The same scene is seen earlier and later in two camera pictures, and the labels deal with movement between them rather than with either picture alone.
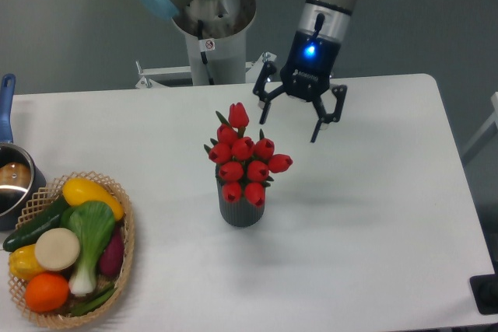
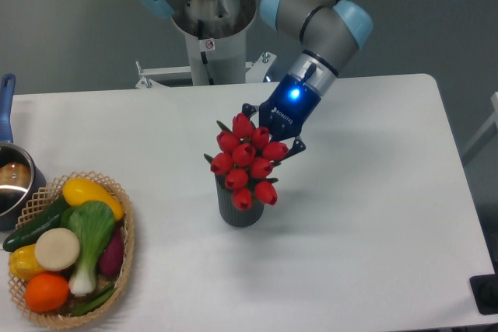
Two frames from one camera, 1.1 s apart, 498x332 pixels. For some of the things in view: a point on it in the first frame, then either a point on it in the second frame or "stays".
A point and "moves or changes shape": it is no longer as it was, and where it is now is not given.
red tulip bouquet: (243, 165) moves or changes shape
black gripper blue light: (306, 75) -> (285, 112)
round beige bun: (57, 249) stays
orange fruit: (47, 292) stays
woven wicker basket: (43, 199) stays
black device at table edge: (485, 290) stays
